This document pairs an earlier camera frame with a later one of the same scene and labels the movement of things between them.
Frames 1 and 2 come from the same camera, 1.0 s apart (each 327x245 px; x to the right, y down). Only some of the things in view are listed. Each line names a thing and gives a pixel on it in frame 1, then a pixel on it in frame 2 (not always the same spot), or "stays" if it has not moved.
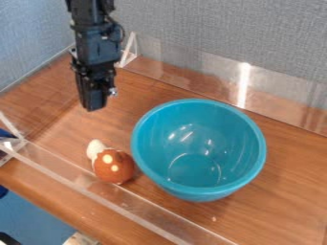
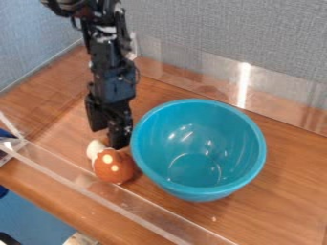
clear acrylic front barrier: [129, 206] stays
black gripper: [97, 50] → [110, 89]
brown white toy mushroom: [110, 164] stays
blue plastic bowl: [198, 146] stays
